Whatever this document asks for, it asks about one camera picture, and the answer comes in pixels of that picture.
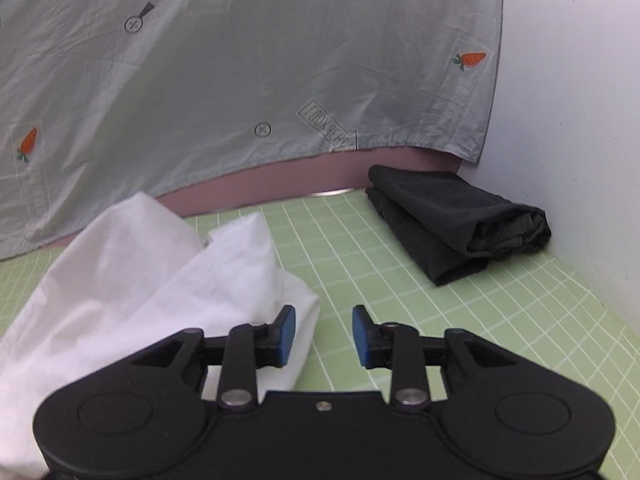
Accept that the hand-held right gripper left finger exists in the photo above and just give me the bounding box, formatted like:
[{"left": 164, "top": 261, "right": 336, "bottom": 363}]
[{"left": 130, "top": 304, "right": 297, "bottom": 409}]

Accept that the grey carrot-print sheet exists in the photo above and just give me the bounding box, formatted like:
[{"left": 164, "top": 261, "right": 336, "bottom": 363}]
[{"left": 0, "top": 0, "right": 504, "bottom": 262}]

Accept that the black folded garment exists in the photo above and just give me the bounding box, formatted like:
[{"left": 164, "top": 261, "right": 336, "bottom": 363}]
[{"left": 365, "top": 164, "right": 552, "bottom": 287}]

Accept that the green checked mat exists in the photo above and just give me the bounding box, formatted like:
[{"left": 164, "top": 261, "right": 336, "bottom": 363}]
[{"left": 0, "top": 187, "right": 640, "bottom": 480}]

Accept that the white garment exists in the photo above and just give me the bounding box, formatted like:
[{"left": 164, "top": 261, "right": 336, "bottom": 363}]
[{"left": 0, "top": 191, "right": 321, "bottom": 479}]

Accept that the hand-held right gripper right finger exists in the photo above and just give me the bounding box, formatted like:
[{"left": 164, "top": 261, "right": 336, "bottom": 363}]
[{"left": 351, "top": 304, "right": 507, "bottom": 409}]

